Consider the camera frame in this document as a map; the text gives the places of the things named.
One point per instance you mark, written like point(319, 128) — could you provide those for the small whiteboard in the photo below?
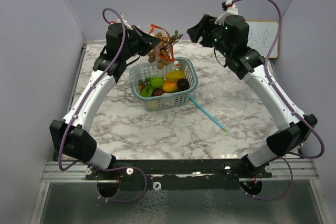
point(261, 35)

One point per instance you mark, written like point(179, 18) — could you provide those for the yellow toy fruit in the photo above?
point(175, 76)

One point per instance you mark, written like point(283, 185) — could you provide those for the blue zip clear bag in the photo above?
point(229, 114)

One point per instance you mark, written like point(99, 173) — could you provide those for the green leafy toy vegetable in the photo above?
point(145, 87)

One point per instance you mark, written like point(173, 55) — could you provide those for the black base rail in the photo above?
point(179, 174)

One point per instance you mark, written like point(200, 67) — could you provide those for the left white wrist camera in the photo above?
point(123, 17)

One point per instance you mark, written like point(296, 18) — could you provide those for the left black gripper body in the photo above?
point(133, 48)

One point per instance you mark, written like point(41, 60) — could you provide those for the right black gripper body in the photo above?
point(211, 37)

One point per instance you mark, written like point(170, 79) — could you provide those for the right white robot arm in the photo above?
point(294, 126)

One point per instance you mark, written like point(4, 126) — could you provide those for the teal plastic basket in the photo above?
point(159, 89)

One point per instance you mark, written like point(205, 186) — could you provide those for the orange zip clear bag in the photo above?
point(162, 48)

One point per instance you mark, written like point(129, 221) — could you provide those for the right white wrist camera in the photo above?
point(229, 8)

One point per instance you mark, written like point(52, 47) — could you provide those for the orange mango toy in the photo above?
point(169, 87)

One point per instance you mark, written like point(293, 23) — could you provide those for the brown longan bunch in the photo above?
point(161, 51)

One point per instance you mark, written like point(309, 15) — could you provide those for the green toy fruit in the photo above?
point(156, 82)

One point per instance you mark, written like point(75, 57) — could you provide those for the dark purple toy fruit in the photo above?
point(183, 84)

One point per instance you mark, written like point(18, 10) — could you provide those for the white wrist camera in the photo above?
point(123, 17)
point(229, 8)

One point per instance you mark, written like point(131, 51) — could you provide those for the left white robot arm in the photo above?
point(70, 135)

